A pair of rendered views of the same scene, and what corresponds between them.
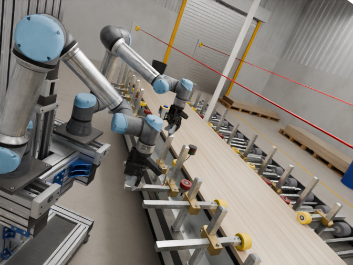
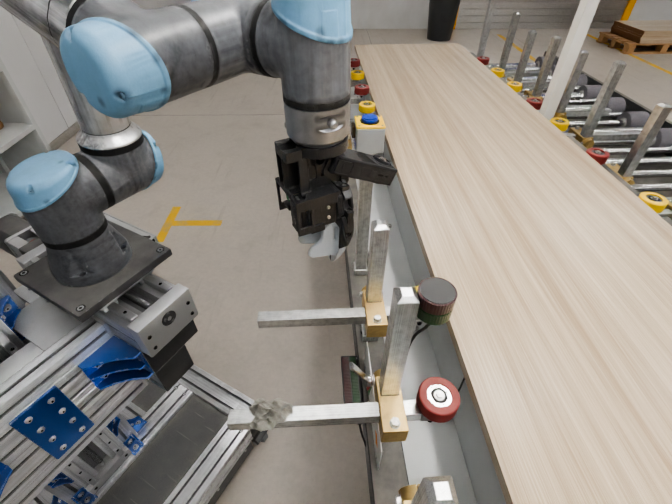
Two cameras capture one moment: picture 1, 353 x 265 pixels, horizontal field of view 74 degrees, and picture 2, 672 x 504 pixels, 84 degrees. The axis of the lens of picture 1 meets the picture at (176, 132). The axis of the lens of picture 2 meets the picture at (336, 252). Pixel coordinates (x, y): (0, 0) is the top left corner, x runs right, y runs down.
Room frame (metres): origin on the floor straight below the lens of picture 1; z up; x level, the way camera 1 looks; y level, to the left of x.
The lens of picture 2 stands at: (0.98, -0.16, 1.59)
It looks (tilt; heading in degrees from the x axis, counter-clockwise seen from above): 42 degrees down; 26
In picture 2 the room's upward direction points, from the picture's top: straight up
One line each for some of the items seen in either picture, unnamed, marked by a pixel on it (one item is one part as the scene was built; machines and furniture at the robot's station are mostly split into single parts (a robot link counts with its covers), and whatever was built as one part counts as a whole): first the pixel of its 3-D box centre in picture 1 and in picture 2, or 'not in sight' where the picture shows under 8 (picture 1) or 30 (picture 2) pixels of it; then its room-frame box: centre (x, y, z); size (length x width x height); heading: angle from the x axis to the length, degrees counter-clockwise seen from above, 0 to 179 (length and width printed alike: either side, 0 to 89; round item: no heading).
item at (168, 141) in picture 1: (161, 161); (373, 296); (1.59, 0.03, 0.87); 0.03 x 0.03 x 0.48; 29
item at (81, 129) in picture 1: (80, 123); (83, 243); (1.27, 0.57, 1.09); 0.15 x 0.15 x 0.10
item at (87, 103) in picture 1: (84, 105); (59, 194); (1.28, 0.57, 1.21); 0.13 x 0.12 x 0.14; 174
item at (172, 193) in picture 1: (171, 187); (390, 403); (1.35, -0.10, 0.85); 0.13 x 0.06 x 0.05; 29
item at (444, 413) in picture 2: (184, 189); (434, 407); (1.37, -0.19, 0.85); 0.08 x 0.08 x 0.11
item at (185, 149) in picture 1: (174, 175); (391, 372); (1.37, -0.09, 0.93); 0.03 x 0.03 x 0.48; 29
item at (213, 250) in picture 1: (210, 239); not in sight; (0.91, -0.34, 0.95); 0.13 x 0.06 x 0.05; 29
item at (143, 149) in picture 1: (145, 146); not in sight; (0.87, 0.10, 1.31); 0.08 x 0.08 x 0.05
